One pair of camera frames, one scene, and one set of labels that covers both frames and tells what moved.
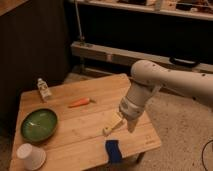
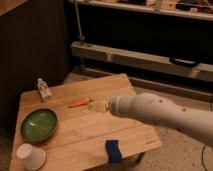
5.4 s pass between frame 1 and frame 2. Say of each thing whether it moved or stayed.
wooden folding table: stayed
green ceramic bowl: stayed
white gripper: moved
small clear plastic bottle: stayed
